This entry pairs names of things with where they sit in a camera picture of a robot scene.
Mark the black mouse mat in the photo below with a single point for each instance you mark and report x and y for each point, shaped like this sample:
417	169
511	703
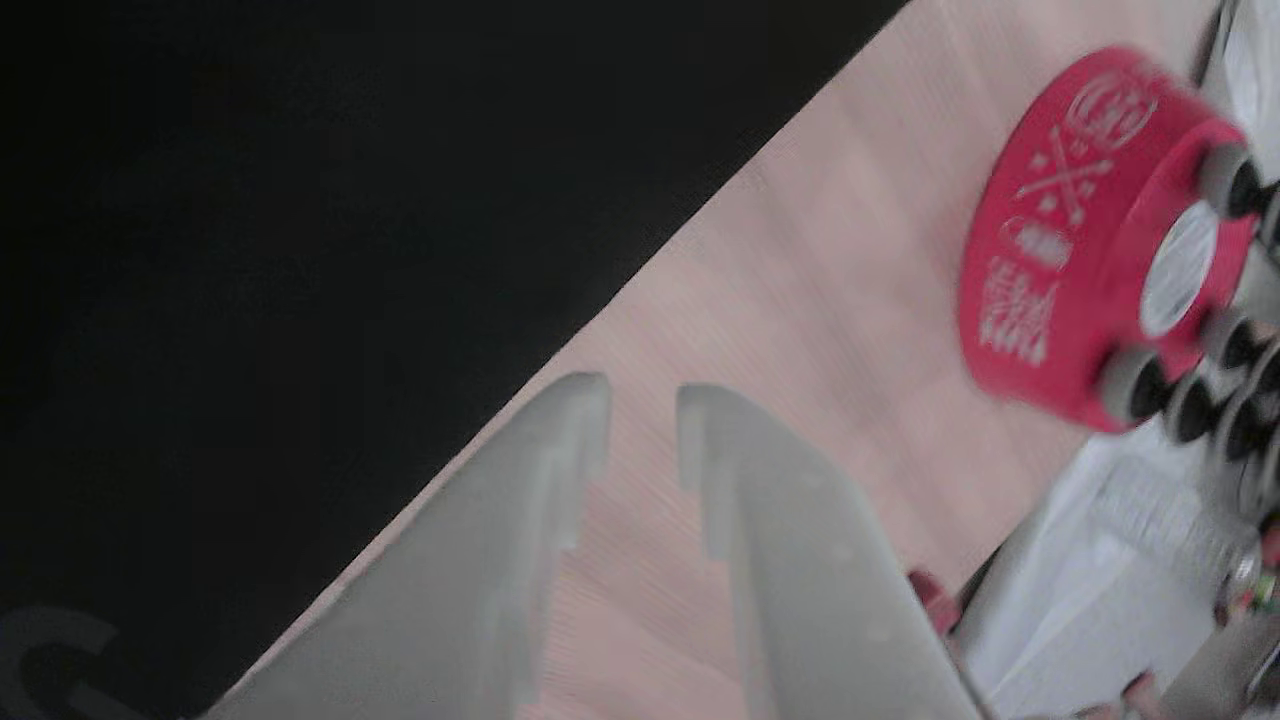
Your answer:
300	200

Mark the red box with white print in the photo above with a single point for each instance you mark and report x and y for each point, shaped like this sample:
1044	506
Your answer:
1060	250

